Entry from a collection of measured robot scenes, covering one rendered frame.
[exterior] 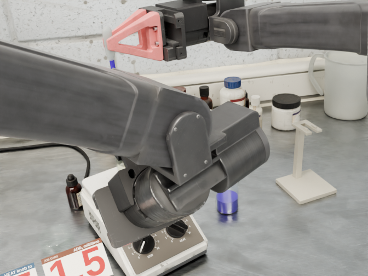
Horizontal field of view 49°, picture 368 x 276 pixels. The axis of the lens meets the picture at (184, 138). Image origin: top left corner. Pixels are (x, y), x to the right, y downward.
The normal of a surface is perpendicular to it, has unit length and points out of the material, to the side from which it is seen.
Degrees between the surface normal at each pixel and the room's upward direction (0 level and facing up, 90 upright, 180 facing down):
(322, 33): 93
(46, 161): 0
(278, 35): 92
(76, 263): 40
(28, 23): 90
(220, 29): 90
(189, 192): 49
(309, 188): 0
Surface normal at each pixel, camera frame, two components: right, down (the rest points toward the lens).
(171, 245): 0.21, -0.58
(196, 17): 0.51, 0.36
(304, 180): -0.07, -0.88
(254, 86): 0.14, 0.46
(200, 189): 0.36, -0.30
